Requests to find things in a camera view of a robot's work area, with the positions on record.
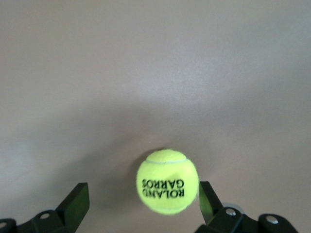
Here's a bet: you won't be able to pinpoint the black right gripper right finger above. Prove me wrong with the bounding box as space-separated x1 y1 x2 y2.
196 181 298 233

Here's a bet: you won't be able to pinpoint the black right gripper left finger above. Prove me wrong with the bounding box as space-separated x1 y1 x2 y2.
0 183 90 233

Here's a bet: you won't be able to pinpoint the yellow tennis ball Roland Garros print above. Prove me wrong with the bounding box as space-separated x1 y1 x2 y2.
136 149 200 216

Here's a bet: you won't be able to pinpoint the brown table cover mat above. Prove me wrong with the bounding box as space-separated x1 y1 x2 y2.
0 0 311 233

